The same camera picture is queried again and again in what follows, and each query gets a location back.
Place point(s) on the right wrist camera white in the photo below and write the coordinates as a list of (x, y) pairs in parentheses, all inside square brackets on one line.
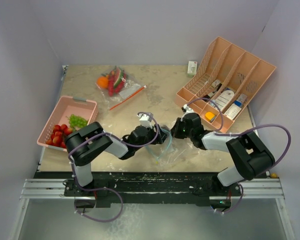
[(186, 109)]

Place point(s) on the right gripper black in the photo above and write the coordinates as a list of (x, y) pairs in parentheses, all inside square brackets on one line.
[(175, 130)]

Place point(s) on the zip bag with fake fruit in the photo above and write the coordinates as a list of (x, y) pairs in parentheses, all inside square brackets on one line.
[(168, 153)]

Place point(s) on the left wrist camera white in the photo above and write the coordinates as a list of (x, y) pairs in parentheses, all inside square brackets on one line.
[(145, 119)]

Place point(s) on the zip bag with orange watermelon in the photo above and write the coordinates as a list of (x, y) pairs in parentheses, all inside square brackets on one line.
[(117, 86)]

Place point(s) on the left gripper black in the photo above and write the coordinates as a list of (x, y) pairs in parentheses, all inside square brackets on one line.
[(161, 137)]

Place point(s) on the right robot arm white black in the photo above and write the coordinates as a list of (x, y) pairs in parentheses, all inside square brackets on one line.
[(249, 154)]

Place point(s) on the small yellow ball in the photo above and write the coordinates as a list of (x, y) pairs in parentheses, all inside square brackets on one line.
[(273, 175)]

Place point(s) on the white medicine box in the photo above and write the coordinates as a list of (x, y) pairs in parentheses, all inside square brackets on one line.
[(232, 111)]

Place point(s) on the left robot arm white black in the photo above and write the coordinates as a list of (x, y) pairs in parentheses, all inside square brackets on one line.
[(84, 145)]

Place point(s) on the red fake strawberry bunch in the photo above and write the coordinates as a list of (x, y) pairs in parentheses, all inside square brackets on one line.
[(58, 136)]

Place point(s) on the small white green box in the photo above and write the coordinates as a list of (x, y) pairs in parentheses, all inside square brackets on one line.
[(192, 68)]

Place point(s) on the pink plastic basket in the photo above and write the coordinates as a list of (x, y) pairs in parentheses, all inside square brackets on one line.
[(65, 107)]

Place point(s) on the orange desk organizer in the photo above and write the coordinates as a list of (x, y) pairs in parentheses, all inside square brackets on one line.
[(227, 74)]

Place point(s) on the yellow tape measure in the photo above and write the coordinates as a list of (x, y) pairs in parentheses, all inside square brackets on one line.
[(210, 116)]

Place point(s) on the green fake grape bunch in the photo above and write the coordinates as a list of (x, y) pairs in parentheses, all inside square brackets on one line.
[(76, 121)]

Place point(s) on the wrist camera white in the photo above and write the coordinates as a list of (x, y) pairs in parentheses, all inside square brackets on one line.
[(145, 119), (186, 109)]

